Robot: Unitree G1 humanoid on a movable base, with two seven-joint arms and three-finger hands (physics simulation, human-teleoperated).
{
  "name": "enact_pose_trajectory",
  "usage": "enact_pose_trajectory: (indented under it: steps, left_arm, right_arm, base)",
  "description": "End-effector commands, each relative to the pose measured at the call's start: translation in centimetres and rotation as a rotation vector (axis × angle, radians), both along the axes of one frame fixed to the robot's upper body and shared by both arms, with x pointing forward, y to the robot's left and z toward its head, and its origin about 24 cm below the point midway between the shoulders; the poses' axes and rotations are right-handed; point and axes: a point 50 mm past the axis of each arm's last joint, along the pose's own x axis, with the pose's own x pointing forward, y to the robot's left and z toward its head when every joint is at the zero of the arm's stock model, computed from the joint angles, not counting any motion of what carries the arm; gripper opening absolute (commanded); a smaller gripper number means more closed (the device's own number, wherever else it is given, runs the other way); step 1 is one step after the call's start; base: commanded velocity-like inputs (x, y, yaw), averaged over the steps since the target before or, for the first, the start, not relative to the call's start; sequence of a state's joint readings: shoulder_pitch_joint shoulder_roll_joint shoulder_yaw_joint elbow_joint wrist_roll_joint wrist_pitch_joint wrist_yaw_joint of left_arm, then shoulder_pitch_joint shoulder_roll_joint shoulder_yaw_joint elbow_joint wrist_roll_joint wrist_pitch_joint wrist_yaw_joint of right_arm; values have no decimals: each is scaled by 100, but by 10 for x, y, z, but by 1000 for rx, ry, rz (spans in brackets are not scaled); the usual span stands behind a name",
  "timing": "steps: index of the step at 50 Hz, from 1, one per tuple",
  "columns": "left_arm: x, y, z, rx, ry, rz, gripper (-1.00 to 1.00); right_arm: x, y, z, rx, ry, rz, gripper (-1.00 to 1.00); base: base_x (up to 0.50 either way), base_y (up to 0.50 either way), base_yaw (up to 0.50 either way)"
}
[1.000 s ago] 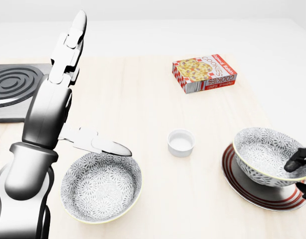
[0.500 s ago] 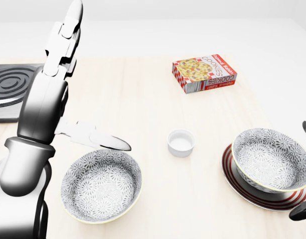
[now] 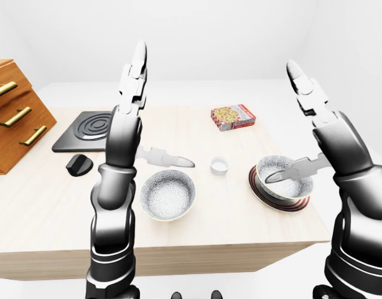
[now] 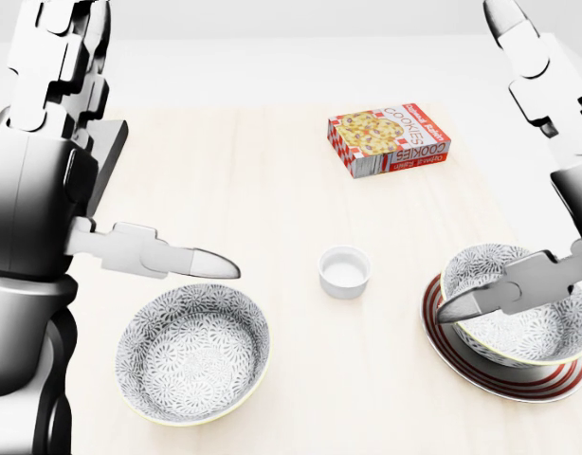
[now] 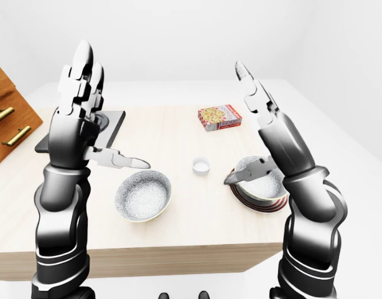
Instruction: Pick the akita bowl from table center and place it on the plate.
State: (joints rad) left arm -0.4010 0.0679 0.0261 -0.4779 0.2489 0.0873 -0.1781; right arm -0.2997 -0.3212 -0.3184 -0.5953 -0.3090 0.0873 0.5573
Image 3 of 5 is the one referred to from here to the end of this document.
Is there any silver robot right hand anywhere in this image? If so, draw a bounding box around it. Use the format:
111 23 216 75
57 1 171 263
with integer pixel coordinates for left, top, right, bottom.
264 59 375 184

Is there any silver robot left hand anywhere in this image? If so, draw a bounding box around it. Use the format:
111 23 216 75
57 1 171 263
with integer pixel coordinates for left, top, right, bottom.
105 39 197 169

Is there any flat dark stove plate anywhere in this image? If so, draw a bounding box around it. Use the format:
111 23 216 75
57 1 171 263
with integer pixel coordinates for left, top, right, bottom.
51 110 117 153

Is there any patterned black white bowl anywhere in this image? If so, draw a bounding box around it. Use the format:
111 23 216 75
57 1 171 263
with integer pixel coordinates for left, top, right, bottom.
255 154 314 201
139 169 197 222

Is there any plate with red rings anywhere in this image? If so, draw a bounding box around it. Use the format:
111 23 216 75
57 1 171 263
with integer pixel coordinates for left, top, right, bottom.
248 164 311 214

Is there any round black stove knob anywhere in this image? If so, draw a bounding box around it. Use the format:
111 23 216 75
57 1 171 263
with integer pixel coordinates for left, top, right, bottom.
65 153 95 178

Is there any wooden cabinet drawer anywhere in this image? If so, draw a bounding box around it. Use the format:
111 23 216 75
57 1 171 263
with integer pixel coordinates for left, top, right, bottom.
0 89 48 140
0 61 34 112
0 107 57 168

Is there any small white ramekin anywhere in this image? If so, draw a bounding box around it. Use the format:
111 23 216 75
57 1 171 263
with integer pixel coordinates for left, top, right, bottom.
209 156 230 176

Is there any printed red cookie box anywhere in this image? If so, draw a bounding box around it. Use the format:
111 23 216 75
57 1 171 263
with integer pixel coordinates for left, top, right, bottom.
210 103 257 132

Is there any wooden cabinet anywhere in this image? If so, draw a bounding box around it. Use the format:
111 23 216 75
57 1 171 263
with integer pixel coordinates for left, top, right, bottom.
0 59 58 176

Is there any brass drawer handle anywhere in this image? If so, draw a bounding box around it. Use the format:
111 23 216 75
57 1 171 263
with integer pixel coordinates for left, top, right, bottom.
0 107 33 129
18 125 48 147
0 81 19 102

